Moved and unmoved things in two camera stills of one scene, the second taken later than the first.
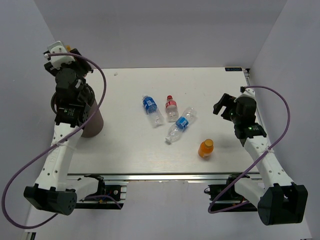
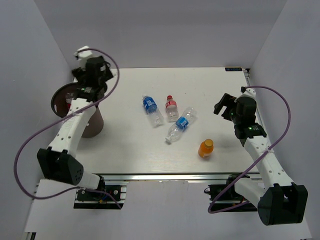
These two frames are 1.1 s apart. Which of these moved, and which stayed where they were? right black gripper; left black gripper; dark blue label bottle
Moved: left black gripper
Stayed: right black gripper; dark blue label bottle
